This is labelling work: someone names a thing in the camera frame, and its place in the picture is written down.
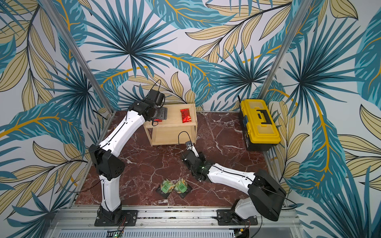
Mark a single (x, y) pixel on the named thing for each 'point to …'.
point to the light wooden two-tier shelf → (180, 127)
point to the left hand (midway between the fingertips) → (158, 114)
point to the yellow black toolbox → (259, 132)
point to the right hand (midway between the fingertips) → (194, 154)
